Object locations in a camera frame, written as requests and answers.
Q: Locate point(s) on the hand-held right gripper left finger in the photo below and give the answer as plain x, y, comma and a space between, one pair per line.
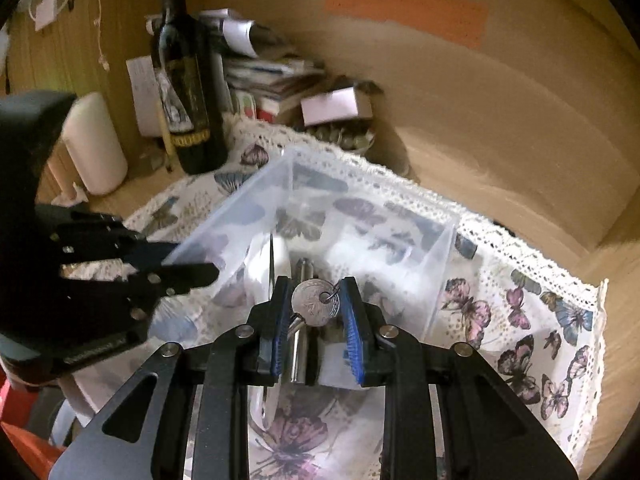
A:
279, 330

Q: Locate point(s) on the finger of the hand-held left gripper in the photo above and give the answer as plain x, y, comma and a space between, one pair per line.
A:
110, 242
185, 277

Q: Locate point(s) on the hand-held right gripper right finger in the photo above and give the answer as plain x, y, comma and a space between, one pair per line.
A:
354, 335

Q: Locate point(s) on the white charger plug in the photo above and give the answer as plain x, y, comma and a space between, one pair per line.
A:
332, 362

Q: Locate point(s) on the clear plastic storage box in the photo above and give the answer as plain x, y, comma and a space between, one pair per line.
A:
380, 240

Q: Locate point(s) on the white pillar candle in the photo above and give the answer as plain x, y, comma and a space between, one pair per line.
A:
95, 145

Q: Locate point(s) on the butterfly printed lace tablecloth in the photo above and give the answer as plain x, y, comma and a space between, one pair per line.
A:
500, 320

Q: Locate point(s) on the white paper sheet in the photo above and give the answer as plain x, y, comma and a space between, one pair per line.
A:
142, 95

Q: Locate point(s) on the dark wine bottle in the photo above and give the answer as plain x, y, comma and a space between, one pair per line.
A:
187, 85

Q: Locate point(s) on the small bowl of shells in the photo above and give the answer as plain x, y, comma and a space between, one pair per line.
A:
345, 137

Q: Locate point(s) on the stack of books and magazines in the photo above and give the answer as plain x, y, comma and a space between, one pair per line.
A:
270, 80

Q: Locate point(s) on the red cloth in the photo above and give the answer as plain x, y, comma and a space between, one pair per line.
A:
22, 440

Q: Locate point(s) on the small white cardboard box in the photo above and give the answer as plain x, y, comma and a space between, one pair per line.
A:
332, 105

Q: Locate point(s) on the orange sticky note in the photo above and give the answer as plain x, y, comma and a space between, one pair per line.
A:
410, 12

